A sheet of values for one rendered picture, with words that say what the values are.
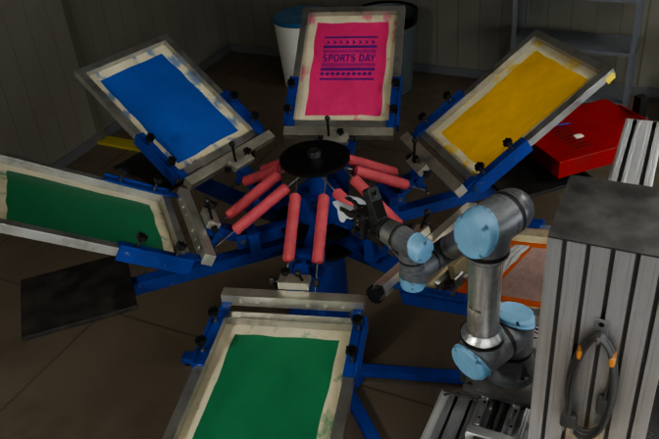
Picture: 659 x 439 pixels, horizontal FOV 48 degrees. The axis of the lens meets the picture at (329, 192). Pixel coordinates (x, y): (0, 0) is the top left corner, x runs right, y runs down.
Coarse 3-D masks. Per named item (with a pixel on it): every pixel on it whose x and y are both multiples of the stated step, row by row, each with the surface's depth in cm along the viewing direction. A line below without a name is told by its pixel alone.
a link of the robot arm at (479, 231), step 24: (504, 192) 184; (480, 216) 176; (504, 216) 178; (456, 240) 182; (480, 240) 176; (504, 240) 178; (480, 264) 182; (480, 288) 187; (480, 312) 191; (480, 336) 196; (504, 336) 202; (456, 360) 204; (480, 360) 196; (504, 360) 202
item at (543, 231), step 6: (528, 228) 301; (534, 228) 298; (540, 228) 297; (546, 228) 295; (522, 234) 304; (528, 234) 302; (534, 234) 300; (540, 234) 298; (546, 234) 296; (438, 270) 294; (432, 276) 292; (426, 282) 289; (534, 312) 246
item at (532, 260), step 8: (512, 240) 302; (536, 248) 291; (544, 248) 289; (520, 256) 289; (528, 256) 287; (536, 256) 285; (544, 256) 284; (512, 264) 285; (520, 264) 284; (528, 264) 282; (536, 264) 280; (536, 272) 274
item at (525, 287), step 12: (504, 276) 279; (516, 276) 276; (528, 276) 274; (540, 276) 271; (504, 288) 271; (516, 288) 269; (528, 288) 267; (540, 288) 264; (504, 300) 264; (516, 300) 262; (528, 300) 260; (540, 300) 258
